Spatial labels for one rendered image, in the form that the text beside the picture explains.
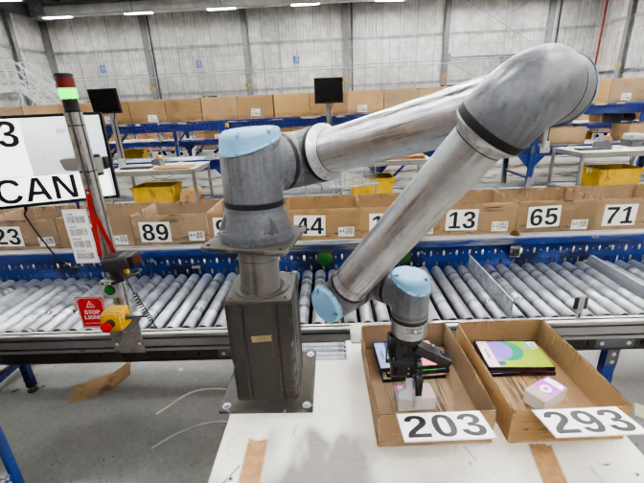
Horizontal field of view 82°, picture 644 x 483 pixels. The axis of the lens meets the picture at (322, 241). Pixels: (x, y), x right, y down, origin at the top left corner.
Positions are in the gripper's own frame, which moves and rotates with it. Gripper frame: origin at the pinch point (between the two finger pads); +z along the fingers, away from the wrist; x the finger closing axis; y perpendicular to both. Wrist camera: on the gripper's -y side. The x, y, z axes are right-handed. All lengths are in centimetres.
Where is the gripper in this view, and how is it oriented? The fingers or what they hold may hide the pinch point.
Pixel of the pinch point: (413, 395)
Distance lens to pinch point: 113.0
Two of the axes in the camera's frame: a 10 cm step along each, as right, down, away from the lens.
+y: -10.0, 0.5, -0.3
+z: 0.4, 9.4, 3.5
